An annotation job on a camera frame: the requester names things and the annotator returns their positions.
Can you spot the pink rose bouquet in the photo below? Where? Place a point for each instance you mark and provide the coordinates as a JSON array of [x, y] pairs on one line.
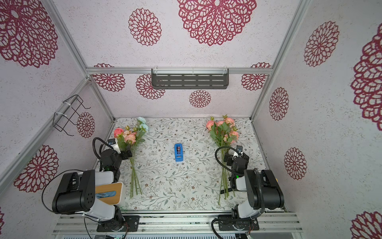
[[223, 133]]

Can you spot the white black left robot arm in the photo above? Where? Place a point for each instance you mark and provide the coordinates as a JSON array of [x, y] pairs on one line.
[[92, 194]]

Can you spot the black wire wall rack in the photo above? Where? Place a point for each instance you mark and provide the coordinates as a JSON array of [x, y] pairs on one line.
[[62, 119]]

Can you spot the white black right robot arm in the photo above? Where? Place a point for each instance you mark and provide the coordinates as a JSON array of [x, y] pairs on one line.
[[261, 186]]

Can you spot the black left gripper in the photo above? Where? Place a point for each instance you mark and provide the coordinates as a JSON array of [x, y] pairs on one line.
[[126, 156]]

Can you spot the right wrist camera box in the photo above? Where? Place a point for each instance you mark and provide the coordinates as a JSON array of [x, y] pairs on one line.
[[238, 151]]

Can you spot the grey wall shelf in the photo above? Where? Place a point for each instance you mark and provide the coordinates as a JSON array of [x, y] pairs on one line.
[[192, 79]]

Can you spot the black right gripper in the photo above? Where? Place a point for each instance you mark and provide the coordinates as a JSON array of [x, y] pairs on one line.
[[230, 158]]

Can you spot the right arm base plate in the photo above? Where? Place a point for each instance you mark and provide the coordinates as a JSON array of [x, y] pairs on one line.
[[227, 223]]

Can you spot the mixed pastel flower bouquet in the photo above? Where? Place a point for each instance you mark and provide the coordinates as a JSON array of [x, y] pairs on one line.
[[128, 140]]

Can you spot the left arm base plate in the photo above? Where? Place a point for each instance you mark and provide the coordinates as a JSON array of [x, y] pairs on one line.
[[127, 223]]

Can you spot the wooden lid tissue box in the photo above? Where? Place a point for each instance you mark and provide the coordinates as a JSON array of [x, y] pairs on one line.
[[112, 194]]

